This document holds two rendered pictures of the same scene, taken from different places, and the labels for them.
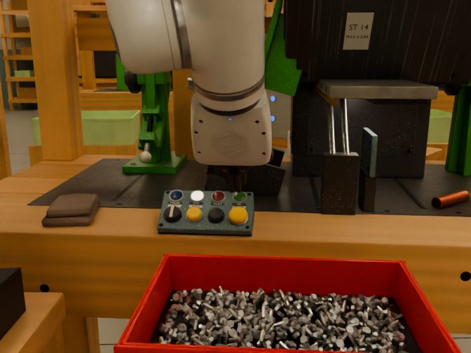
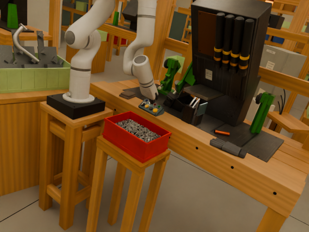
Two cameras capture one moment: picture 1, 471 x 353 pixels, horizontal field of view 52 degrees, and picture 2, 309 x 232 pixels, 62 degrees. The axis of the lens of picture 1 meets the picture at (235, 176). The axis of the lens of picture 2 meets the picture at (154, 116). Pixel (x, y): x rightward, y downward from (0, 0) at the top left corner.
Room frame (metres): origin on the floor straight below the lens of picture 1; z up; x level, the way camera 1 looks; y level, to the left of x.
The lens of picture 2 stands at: (-0.58, -0.73, 1.55)
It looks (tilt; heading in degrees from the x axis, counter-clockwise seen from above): 24 degrees down; 29
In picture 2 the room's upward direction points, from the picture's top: 13 degrees clockwise
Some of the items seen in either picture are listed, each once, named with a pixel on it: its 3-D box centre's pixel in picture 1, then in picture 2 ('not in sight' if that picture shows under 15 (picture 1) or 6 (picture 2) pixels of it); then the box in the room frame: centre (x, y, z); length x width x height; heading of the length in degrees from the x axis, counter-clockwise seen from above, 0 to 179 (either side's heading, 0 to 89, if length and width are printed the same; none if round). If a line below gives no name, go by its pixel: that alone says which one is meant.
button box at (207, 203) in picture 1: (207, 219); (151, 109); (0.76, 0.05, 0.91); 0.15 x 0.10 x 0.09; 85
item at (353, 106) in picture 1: (355, 99); (227, 93); (1.17, -0.29, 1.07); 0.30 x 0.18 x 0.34; 85
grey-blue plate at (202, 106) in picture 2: (367, 169); (200, 113); (0.87, -0.24, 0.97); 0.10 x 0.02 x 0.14; 175
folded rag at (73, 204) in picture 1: (72, 209); (127, 94); (0.80, 0.28, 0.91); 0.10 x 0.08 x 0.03; 6
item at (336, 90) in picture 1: (361, 87); (210, 90); (0.93, -0.24, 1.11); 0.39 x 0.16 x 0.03; 175
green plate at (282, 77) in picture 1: (280, 57); (194, 73); (0.98, -0.09, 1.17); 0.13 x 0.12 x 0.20; 85
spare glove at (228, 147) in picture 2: not in sight; (228, 146); (0.73, -0.50, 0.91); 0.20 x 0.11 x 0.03; 95
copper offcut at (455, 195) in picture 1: (450, 199); (221, 132); (0.87, -0.41, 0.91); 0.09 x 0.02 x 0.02; 124
